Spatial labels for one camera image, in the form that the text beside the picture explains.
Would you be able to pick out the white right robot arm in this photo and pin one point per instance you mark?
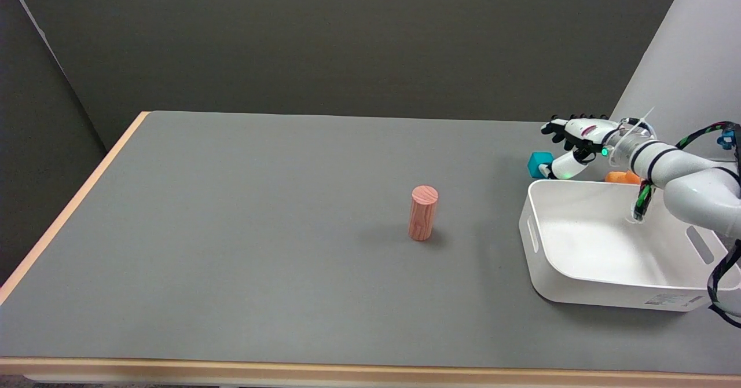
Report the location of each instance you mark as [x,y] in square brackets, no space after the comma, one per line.
[689,185]

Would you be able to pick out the blue cube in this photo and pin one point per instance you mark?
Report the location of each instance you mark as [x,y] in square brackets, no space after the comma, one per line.
[538,162]

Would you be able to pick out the wooden cylinder block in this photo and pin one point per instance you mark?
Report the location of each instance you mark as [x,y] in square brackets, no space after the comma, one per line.
[422,214]

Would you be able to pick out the white plastic bin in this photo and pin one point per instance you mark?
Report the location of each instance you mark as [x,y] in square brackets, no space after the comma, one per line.
[584,249]

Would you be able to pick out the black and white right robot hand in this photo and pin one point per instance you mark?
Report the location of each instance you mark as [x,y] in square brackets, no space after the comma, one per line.
[582,130]

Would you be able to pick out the orange object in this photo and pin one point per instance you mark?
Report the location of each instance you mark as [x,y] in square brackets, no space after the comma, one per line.
[620,177]

